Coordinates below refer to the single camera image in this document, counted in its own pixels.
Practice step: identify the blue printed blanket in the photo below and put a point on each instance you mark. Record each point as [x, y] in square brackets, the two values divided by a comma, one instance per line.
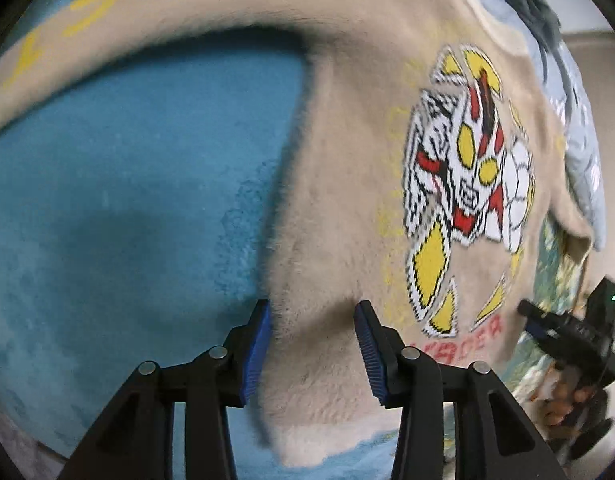
[112, 200]

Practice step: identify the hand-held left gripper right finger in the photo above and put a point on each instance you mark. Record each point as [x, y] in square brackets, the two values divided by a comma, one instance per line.
[370, 355]

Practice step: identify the dark grey-blue cloth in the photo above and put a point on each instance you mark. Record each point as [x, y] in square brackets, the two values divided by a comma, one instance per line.
[532, 5]

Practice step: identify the light blue quilted garment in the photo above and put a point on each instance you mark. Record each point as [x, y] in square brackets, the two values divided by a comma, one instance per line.
[577, 125]

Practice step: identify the beige sweater with cartoon print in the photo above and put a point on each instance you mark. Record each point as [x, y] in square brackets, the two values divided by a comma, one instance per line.
[337, 170]

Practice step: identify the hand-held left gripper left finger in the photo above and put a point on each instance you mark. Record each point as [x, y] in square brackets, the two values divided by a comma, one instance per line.
[257, 352]

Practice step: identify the person's right hand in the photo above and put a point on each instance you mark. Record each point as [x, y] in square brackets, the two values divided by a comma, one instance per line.
[560, 405]

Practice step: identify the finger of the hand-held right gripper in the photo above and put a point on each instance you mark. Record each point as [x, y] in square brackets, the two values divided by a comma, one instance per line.
[537, 311]
[536, 332]

